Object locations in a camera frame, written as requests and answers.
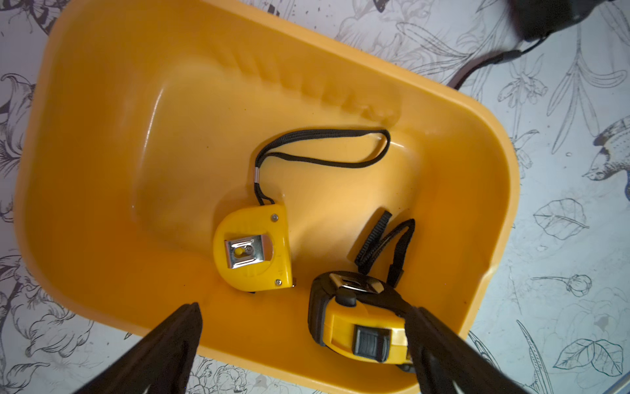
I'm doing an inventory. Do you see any yellow black tape measure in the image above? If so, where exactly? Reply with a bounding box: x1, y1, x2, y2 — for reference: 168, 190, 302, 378
308, 211, 416, 373

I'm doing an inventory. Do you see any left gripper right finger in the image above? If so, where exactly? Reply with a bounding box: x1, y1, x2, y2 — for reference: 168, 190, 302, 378
406, 307, 524, 393

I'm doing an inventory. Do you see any small yellow tape measure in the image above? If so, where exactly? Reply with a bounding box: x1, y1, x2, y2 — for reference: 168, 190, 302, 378
213, 129, 391, 293

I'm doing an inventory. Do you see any yellow plastic storage box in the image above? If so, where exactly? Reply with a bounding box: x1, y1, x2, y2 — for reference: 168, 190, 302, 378
14, 1, 520, 393

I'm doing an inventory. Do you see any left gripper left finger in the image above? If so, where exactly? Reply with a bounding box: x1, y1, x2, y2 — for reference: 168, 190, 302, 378
77, 303, 203, 393

